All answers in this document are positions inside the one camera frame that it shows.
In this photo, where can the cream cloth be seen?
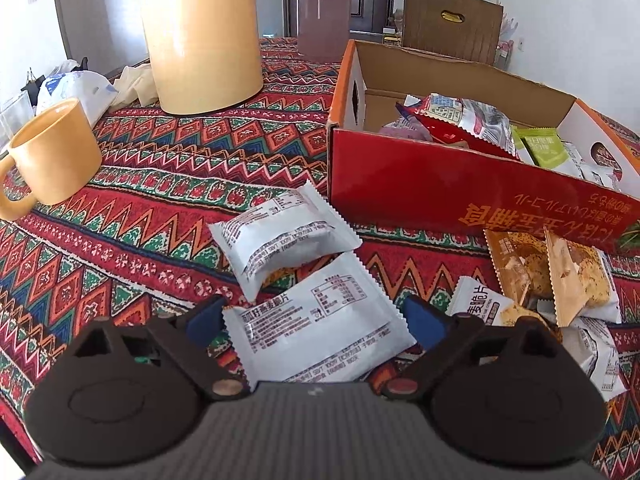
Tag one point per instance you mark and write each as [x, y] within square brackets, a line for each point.
[135, 85]

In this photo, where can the orange cookie packet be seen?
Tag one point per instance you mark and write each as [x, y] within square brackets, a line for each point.
[515, 260]
[580, 280]

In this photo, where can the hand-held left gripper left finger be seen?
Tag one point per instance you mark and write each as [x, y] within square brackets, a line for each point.
[202, 322]

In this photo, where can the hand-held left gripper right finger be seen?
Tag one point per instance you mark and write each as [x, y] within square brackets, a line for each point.
[425, 320]

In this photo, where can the red cardboard box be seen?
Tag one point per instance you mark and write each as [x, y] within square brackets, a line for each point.
[450, 195]

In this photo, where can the yellow thermos jug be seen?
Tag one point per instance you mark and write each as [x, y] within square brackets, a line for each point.
[200, 50]

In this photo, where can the white plastic bag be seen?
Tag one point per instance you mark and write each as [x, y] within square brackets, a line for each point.
[70, 90]

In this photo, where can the yellow mug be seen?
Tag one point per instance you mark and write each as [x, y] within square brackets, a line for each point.
[55, 160]

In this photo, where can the red white snack packet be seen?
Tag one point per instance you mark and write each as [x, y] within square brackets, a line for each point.
[480, 120]

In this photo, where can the green white snack packet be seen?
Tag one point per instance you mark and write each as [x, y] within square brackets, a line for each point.
[547, 152]

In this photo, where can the white cookie picture packet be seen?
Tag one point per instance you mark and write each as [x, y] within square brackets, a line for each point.
[475, 300]
[595, 355]

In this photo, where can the patterned red tablecloth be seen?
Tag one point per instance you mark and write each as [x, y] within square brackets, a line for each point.
[150, 185]

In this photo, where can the pink snack packet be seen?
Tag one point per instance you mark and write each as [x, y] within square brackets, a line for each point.
[405, 132]

